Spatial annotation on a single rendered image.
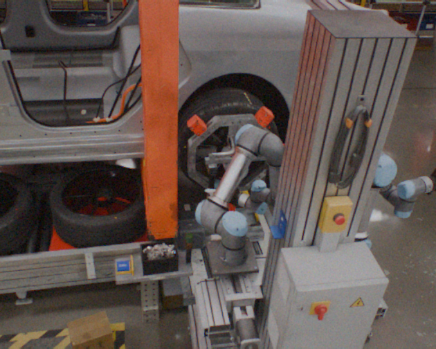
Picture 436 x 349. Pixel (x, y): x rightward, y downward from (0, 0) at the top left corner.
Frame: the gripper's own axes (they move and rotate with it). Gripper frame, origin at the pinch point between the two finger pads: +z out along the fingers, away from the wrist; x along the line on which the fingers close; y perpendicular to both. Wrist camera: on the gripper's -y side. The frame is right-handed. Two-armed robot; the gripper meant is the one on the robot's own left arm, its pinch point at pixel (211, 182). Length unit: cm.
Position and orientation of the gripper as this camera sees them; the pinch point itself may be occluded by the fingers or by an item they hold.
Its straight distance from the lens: 271.9
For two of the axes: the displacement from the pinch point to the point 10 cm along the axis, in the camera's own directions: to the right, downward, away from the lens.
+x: 5.5, -4.6, 7.0
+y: -0.6, 8.1, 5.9
